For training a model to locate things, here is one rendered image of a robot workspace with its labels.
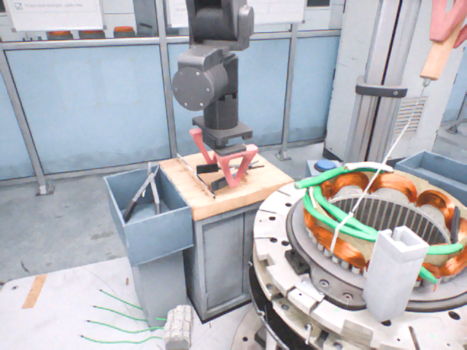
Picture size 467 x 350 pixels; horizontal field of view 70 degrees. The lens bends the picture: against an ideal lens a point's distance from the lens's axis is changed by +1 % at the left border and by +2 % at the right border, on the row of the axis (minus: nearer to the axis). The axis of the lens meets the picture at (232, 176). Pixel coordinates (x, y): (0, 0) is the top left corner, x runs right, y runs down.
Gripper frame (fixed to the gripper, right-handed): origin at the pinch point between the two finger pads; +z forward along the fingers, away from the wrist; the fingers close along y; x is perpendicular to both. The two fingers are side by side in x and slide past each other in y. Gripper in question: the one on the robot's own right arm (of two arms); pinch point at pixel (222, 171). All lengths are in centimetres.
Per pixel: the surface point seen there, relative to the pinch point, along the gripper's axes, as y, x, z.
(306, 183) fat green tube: 19.0, 2.3, -7.0
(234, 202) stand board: 5.2, -0.5, 3.3
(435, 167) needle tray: 11.4, 44.7, 5.7
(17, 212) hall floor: -193, -65, 108
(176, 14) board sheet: -189, 62, -11
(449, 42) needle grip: 27.0, 10.0, -23.8
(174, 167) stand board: -10.2, -5.6, 2.3
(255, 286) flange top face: 19.7, -5.3, 6.8
